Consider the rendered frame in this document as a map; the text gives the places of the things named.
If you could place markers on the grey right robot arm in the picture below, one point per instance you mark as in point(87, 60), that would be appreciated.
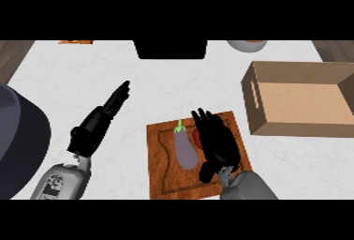
point(244, 186)

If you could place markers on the large dark grey round pot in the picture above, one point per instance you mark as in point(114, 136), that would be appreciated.
point(21, 143)

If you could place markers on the brown wooden cutting board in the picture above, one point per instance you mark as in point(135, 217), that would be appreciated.
point(164, 162)

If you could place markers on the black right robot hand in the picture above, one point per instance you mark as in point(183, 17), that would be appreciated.
point(219, 140)

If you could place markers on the red tomato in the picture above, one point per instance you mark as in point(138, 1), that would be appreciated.
point(197, 139)

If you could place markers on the black box-shaped appliance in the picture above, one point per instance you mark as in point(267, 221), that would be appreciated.
point(170, 49)

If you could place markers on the orange flat object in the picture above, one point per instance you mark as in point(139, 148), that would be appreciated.
point(76, 42)

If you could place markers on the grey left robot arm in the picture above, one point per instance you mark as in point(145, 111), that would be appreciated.
point(62, 182)

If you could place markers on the purple eggplant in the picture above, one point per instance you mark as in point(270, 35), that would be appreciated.
point(185, 150)

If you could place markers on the brown cardboard box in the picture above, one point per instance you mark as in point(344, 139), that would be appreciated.
point(300, 103)

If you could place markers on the grey bowl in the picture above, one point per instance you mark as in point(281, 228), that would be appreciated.
point(248, 46)

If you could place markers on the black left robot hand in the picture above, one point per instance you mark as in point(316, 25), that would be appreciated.
point(95, 125)

